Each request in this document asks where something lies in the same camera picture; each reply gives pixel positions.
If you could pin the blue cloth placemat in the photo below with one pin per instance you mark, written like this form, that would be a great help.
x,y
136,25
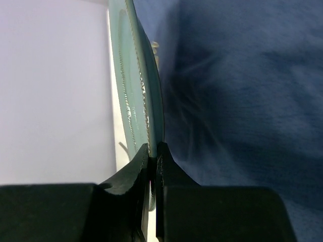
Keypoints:
x,y
242,93

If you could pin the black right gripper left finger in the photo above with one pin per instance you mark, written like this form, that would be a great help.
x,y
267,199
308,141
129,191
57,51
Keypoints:
x,y
115,210

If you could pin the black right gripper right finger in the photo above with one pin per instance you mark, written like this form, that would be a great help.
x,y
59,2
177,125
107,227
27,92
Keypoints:
x,y
187,211

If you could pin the green ceramic plate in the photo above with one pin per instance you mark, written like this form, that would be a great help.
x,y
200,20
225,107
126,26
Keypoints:
x,y
138,85

